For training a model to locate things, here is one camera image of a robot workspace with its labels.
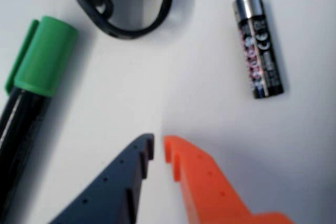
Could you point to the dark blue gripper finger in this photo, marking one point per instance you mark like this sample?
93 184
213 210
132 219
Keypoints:
105 197

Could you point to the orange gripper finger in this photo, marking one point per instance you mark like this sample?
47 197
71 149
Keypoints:
210 195

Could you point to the black marker with green cap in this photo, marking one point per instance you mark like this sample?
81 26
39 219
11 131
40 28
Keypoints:
42 56

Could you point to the black AA battery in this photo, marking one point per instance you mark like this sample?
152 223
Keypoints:
260 51

